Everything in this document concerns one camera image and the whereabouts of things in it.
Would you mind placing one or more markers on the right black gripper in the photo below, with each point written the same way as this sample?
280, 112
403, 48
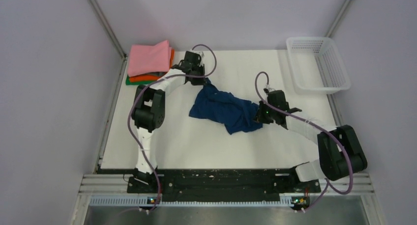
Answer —
259, 117

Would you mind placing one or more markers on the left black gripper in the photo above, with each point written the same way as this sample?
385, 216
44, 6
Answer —
200, 81

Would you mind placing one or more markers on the blue mickey print t-shirt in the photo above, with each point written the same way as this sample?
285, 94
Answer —
237, 115

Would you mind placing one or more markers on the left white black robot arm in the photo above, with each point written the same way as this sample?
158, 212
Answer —
149, 108

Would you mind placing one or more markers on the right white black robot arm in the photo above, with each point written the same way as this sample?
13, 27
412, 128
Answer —
340, 153

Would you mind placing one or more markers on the grey folded t-shirt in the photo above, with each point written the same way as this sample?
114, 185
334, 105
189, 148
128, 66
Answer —
157, 74

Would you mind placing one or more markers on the orange folded t-shirt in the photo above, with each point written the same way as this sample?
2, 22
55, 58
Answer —
148, 65

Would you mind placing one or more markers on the pink folded t-shirt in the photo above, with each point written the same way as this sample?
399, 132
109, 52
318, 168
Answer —
145, 59

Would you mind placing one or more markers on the green folded t-shirt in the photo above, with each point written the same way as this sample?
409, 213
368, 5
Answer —
140, 79

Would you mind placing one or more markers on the white plastic basket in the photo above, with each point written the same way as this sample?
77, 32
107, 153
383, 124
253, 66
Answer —
316, 66

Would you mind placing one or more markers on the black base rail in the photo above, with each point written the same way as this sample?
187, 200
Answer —
220, 185

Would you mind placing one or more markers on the white slotted cable duct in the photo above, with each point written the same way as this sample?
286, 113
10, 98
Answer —
145, 201

